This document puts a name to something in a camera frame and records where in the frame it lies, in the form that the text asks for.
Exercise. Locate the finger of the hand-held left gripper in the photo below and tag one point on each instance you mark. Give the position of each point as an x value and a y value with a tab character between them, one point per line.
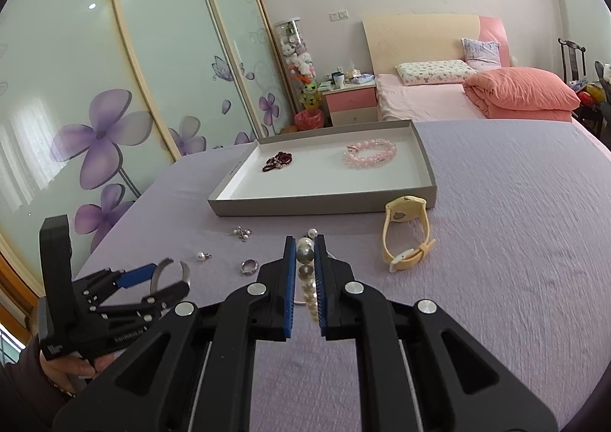
167	294
136	275

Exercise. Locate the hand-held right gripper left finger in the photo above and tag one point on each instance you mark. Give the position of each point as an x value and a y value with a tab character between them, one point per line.
288	289

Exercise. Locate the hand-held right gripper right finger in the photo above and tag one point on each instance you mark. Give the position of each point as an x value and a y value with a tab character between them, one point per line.
321	289

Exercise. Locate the thin silver bangle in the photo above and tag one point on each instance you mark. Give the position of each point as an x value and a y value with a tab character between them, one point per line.
303	255

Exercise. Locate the silver cluster earrings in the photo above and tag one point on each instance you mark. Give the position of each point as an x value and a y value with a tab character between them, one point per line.
242	233

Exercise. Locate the grey cardboard tray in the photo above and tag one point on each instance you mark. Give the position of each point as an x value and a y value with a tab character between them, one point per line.
324	179

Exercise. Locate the person's left forearm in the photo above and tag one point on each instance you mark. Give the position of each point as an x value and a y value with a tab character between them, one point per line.
28	394

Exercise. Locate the person's left hand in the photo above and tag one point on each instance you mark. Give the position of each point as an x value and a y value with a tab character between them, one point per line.
67	370

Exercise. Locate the red trash bin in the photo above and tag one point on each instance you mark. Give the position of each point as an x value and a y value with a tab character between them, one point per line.
309	119

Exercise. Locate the pink and cream nightstand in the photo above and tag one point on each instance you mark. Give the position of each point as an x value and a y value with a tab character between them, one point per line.
351	100

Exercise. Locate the floral glass wardrobe door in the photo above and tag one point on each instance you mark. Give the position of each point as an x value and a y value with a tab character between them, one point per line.
238	31
57	79
167	31

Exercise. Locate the blue cloth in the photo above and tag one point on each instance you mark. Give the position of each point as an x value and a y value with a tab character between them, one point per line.
363	78

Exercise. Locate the pink bed mattress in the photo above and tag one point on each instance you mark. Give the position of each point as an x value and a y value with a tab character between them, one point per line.
420	98

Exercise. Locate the tissue box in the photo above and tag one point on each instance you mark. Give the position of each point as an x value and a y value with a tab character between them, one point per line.
353	73

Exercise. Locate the plush toy display tube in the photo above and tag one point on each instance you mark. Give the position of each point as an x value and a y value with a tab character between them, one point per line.
298	60

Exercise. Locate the white patterned pillow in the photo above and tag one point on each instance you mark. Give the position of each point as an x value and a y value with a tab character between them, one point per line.
434	70

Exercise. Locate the cream and pink headboard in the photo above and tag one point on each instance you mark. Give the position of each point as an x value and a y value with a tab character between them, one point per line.
410	38

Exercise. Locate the salmon folded quilt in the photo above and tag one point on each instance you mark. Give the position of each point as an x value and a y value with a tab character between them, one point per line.
520	91

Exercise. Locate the purple patterned pillow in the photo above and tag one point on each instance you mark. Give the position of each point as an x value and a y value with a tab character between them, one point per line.
482	53

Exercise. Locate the colourful toy pile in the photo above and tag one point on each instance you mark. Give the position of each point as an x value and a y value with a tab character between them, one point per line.
589	93

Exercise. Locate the dark wooden chair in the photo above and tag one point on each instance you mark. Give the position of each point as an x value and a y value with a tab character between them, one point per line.
570	60

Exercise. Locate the black chair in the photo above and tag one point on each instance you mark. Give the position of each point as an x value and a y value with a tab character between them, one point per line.
604	98

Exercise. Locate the white plush toy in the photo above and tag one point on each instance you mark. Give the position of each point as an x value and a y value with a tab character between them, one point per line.
607	71

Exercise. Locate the white wall outlet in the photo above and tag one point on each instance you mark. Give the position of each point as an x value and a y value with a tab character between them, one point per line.
339	15

